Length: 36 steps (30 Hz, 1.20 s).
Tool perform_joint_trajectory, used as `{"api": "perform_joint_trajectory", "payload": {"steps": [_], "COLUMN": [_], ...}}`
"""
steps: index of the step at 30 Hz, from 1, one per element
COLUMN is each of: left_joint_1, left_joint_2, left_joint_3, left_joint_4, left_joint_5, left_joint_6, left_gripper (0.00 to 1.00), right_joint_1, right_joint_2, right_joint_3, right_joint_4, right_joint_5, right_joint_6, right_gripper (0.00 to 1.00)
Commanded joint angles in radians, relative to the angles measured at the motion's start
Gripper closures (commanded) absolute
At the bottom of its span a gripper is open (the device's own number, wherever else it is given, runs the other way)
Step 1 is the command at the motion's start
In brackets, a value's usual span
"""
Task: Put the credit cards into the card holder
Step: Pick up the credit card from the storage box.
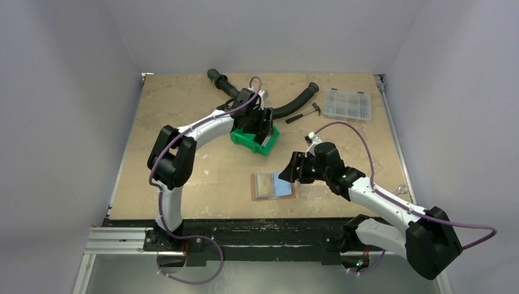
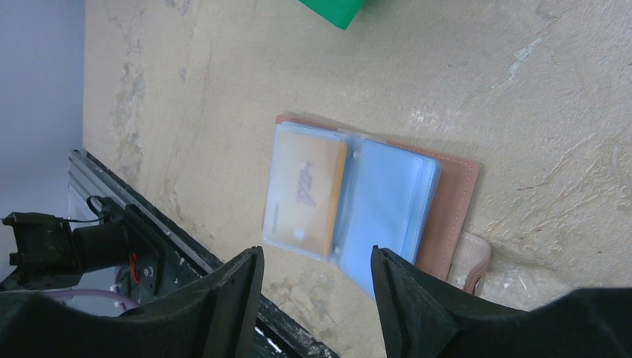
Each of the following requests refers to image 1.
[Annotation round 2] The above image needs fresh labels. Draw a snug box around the white card in bin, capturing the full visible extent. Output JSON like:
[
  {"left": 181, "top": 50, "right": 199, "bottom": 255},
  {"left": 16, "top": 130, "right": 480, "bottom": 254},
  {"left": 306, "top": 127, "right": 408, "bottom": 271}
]
[{"left": 261, "top": 136, "right": 271, "bottom": 147}]

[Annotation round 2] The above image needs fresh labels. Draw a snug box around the silver wrench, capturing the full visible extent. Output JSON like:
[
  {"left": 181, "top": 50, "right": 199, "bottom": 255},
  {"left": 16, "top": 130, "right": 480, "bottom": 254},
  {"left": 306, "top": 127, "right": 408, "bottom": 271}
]
[{"left": 393, "top": 184, "right": 409, "bottom": 195}]

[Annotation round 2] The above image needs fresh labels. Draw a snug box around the black corrugated hose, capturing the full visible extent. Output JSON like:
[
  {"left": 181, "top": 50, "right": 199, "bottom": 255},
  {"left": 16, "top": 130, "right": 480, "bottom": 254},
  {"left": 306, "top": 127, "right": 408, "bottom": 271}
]
[{"left": 206, "top": 68, "right": 320, "bottom": 121}]

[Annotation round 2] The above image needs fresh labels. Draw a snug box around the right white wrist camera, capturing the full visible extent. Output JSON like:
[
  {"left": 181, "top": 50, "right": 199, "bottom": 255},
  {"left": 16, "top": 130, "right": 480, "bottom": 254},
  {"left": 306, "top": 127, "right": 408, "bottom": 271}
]
[{"left": 305, "top": 132, "right": 322, "bottom": 156}]

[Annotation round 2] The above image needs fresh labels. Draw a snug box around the small black-handled hammer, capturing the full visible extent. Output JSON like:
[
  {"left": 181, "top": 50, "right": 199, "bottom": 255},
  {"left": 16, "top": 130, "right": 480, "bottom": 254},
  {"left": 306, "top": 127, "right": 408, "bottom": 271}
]
[{"left": 285, "top": 102, "right": 321, "bottom": 124}]

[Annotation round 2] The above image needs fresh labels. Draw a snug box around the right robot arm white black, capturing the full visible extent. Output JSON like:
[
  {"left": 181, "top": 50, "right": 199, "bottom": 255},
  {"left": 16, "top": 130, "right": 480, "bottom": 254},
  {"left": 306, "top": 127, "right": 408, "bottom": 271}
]
[{"left": 278, "top": 142, "right": 463, "bottom": 280}]

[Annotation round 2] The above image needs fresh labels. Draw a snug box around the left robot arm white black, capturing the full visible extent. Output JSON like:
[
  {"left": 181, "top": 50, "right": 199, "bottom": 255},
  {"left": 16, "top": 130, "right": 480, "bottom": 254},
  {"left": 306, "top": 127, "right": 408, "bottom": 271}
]
[{"left": 147, "top": 87, "right": 276, "bottom": 251}]

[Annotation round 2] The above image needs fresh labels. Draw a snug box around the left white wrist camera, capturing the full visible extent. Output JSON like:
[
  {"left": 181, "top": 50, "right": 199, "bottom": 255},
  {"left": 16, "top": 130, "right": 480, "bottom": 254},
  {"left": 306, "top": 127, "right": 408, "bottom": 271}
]
[{"left": 256, "top": 89, "right": 269, "bottom": 110}]

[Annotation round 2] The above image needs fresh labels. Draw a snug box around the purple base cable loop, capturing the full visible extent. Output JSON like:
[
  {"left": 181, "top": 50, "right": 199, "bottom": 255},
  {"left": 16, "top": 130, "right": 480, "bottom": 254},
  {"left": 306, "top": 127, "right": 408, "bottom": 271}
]
[{"left": 156, "top": 234, "right": 225, "bottom": 285}]

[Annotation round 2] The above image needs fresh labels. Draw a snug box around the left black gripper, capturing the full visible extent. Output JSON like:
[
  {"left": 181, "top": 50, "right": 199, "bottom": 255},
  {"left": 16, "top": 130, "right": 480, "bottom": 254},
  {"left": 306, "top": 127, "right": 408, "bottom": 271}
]
[{"left": 243, "top": 107, "right": 273, "bottom": 136}]

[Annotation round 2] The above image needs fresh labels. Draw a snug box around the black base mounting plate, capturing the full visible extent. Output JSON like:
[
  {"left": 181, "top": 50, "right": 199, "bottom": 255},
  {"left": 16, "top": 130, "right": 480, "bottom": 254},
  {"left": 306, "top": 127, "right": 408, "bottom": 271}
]
[{"left": 143, "top": 218, "right": 384, "bottom": 269}]

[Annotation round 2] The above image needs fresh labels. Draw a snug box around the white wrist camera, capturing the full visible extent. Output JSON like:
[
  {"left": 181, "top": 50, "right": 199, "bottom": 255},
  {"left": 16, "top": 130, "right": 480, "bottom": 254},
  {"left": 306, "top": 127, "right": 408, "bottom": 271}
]
[
  {"left": 256, "top": 89, "right": 269, "bottom": 110},
  {"left": 305, "top": 132, "right": 322, "bottom": 156}
]

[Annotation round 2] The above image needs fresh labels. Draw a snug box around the clear plastic organizer box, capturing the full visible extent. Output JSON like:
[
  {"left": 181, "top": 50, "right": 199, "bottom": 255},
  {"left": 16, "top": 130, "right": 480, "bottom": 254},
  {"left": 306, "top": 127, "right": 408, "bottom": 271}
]
[{"left": 322, "top": 88, "right": 372, "bottom": 122}]

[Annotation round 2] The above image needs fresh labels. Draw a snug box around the green plastic bin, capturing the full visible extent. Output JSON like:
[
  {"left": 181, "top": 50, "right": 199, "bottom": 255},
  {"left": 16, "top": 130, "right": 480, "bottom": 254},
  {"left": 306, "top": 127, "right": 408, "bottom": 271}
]
[{"left": 230, "top": 126, "right": 280, "bottom": 156}]

